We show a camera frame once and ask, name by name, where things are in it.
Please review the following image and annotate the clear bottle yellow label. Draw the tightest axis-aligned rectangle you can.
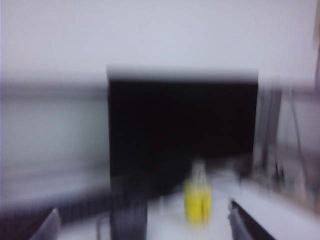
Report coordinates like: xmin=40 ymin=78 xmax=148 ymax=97
xmin=183 ymin=159 xmax=212 ymax=228

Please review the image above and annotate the black computer monitor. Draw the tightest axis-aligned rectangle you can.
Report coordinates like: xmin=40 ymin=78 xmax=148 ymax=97
xmin=106 ymin=66 xmax=260 ymax=200

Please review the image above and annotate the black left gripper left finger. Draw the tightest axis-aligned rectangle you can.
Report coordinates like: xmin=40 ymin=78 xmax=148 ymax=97
xmin=29 ymin=207 xmax=62 ymax=240

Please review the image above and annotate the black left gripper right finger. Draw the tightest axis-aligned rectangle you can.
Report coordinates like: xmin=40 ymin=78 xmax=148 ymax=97
xmin=227 ymin=198 xmax=276 ymax=240

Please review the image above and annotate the black textured cup with handle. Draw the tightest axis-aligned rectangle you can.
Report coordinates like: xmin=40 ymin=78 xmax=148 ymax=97
xmin=109 ymin=188 xmax=149 ymax=240

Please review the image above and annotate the black computer keyboard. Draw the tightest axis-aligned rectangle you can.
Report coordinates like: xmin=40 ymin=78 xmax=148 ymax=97
xmin=0 ymin=193 xmax=113 ymax=240

